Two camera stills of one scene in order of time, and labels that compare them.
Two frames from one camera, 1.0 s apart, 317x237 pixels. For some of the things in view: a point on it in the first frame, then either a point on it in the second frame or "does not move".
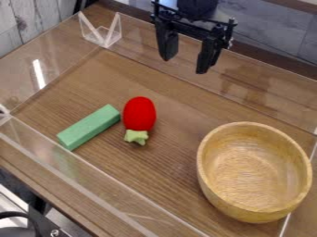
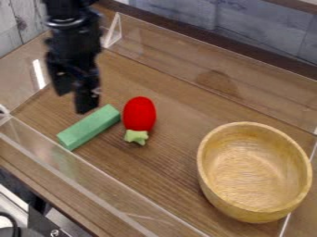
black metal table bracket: [40, 225] does not move
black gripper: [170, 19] -> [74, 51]
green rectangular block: [89, 127] does not move
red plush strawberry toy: [139, 118] does not move
